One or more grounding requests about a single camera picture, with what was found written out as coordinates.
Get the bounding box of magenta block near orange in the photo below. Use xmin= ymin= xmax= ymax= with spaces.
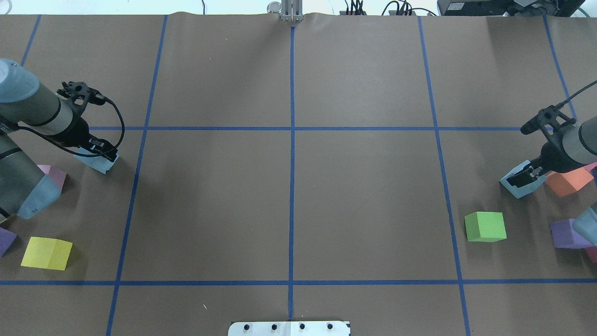
xmin=583 ymin=162 xmax=597 ymax=172

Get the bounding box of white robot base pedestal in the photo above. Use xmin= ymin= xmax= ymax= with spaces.
xmin=228 ymin=321 xmax=352 ymax=336

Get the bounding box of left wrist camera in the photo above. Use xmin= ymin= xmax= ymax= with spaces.
xmin=56 ymin=81 xmax=107 ymax=116

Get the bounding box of yellow foam block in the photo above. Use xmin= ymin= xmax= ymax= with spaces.
xmin=21 ymin=237 xmax=73 ymax=271

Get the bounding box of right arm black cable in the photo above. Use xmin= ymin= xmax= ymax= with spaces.
xmin=555 ymin=80 xmax=597 ymax=110

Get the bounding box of light blue block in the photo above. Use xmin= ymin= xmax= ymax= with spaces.
xmin=73 ymin=147 xmax=119 ymax=175
xmin=499 ymin=160 xmax=547 ymax=199

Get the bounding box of orange block right side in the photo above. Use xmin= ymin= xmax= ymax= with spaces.
xmin=545 ymin=168 xmax=594 ymax=197

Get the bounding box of green foam block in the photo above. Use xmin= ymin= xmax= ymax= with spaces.
xmin=464 ymin=212 xmax=507 ymax=243

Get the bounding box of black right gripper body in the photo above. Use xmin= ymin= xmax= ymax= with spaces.
xmin=540 ymin=142 xmax=583 ymax=174

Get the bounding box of silver round weight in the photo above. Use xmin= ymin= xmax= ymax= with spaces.
xmin=266 ymin=1 xmax=282 ymax=14

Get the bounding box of purple block right side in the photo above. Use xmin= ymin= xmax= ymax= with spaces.
xmin=550 ymin=218 xmax=594 ymax=249

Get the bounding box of aluminium frame post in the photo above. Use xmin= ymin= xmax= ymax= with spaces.
xmin=280 ymin=0 xmax=304 ymax=22

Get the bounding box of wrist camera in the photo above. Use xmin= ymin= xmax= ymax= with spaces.
xmin=56 ymin=81 xmax=107 ymax=116
xmin=520 ymin=104 xmax=576 ymax=142

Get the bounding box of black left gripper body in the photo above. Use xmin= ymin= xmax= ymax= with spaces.
xmin=57 ymin=117 xmax=91 ymax=150

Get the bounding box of purple block left side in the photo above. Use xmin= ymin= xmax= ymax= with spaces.
xmin=0 ymin=228 xmax=18 ymax=257

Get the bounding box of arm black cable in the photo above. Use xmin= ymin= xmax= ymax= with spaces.
xmin=19 ymin=96 xmax=125 ymax=158
xmin=555 ymin=80 xmax=597 ymax=110

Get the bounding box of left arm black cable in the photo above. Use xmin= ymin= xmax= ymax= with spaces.
xmin=19 ymin=96 xmax=125 ymax=158

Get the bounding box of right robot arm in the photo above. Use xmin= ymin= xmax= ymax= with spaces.
xmin=500 ymin=118 xmax=596 ymax=198

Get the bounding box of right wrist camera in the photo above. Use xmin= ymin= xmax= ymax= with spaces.
xmin=520 ymin=104 xmax=576 ymax=142

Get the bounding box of pink foam block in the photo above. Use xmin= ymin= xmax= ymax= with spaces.
xmin=38 ymin=165 xmax=68 ymax=191

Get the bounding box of purple block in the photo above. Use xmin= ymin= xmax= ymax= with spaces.
xmin=0 ymin=228 xmax=18 ymax=257
xmin=550 ymin=218 xmax=594 ymax=249

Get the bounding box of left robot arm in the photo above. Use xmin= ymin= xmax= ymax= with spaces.
xmin=0 ymin=58 xmax=125 ymax=221

